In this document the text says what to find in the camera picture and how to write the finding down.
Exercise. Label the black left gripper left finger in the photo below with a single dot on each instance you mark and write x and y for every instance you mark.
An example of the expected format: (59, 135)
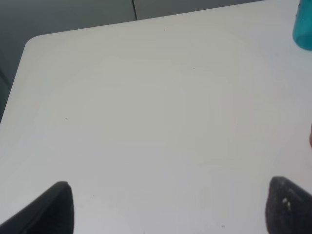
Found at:
(51, 213)

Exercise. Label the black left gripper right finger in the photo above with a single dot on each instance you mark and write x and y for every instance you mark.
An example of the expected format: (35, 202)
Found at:
(288, 208)

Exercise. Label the teal translucent plastic cup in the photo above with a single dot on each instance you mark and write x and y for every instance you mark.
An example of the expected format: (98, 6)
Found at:
(302, 31)

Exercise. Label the red plastic cup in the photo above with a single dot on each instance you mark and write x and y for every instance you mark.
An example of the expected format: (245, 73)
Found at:
(310, 137)

